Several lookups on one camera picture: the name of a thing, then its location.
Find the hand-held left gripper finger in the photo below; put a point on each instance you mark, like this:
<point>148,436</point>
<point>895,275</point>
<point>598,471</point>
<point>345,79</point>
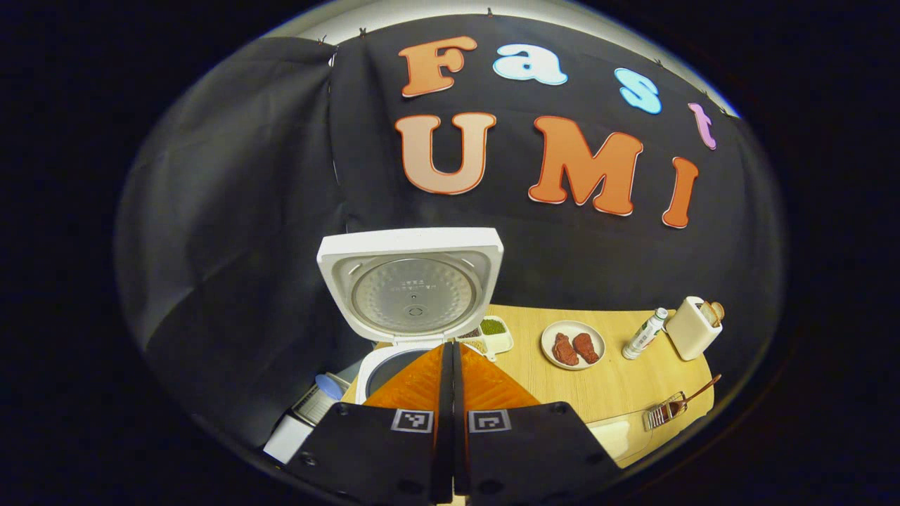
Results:
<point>459,436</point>
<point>446,422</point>

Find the white rice cooker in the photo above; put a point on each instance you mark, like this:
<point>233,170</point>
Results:
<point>411,292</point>

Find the brown wooden spoon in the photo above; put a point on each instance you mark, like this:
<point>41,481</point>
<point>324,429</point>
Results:
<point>699,391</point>

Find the white divided bean tray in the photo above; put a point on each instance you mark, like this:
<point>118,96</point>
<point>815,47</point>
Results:
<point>493,327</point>

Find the blue round lid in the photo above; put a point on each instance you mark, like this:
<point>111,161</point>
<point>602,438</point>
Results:
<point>328,386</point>

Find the red meat piece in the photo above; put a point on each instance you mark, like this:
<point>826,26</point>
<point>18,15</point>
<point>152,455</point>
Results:
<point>586,347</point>
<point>564,349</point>

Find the white round plate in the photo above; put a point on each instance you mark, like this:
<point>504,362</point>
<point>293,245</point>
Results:
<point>573,328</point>

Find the white and grey box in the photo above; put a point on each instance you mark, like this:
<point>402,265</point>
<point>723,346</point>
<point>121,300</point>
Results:
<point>288,439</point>

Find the white bottle with green label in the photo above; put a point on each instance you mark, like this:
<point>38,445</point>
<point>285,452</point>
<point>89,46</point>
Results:
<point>643,337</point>

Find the white toaster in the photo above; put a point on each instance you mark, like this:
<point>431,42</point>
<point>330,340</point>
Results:
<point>689,330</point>

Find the pale bread slice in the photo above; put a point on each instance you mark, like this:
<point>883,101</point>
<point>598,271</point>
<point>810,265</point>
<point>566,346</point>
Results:
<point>706,314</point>

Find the brown crust bread slice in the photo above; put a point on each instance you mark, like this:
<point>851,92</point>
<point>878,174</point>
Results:
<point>717,310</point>

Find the black backdrop cloth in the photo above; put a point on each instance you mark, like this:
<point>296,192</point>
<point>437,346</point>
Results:
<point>246,211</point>

